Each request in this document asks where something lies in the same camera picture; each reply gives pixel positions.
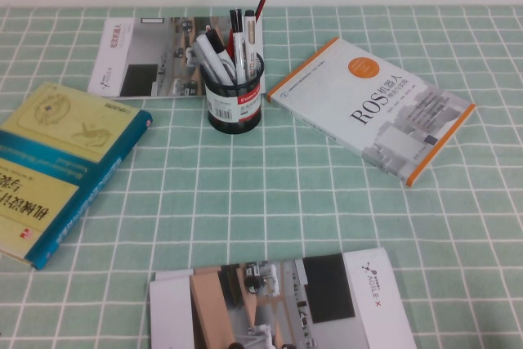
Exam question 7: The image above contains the green checked tablecloth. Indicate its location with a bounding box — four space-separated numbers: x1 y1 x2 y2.
0 5 523 349

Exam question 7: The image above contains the AgileX brochure with logo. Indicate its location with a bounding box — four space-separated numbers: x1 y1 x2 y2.
148 247 418 349

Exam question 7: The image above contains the grey marker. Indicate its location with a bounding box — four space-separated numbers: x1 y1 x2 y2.
191 35 230 87

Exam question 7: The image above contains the white orange ROS book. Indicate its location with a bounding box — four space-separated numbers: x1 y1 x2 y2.
266 36 477 189

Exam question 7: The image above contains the yellow and teal hardcover book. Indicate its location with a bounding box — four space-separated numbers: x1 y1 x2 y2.
0 81 154 271

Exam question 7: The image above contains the tall white marker black cap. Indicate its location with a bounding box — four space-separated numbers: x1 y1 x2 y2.
244 9 258 81

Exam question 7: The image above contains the white marker with black ends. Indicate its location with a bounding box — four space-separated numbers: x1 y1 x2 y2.
228 8 247 85

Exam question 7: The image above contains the AgileX brochure with Chinese title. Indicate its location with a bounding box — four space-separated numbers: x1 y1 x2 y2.
87 16 266 100

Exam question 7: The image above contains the black mesh pen holder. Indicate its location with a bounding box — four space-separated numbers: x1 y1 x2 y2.
203 51 266 136

